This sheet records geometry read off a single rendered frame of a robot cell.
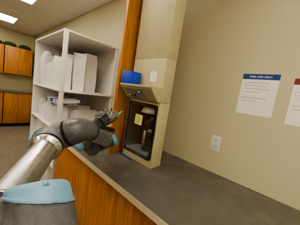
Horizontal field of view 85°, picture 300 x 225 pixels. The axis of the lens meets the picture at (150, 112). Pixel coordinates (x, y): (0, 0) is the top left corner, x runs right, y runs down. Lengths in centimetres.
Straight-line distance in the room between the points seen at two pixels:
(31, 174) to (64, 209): 23
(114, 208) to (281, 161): 105
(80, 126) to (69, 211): 41
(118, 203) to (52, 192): 76
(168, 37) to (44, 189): 104
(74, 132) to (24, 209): 41
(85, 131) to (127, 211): 53
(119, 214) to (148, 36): 117
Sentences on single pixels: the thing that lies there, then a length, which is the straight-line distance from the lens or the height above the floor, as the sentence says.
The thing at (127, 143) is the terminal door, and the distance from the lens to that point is 134.
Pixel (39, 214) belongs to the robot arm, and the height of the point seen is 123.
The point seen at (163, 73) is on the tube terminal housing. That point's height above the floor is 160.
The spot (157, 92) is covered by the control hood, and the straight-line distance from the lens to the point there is 107.
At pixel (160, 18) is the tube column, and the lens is 129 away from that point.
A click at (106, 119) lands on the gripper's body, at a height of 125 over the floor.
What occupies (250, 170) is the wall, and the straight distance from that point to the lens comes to 137.
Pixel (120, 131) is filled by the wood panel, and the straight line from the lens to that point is 141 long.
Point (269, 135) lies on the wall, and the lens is 131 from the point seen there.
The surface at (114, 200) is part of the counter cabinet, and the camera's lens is 114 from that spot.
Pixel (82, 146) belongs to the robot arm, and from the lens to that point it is 107.
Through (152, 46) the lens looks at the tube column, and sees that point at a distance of 125.
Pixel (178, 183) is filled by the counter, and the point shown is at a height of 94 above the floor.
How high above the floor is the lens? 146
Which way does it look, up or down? 6 degrees down
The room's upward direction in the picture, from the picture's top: 9 degrees clockwise
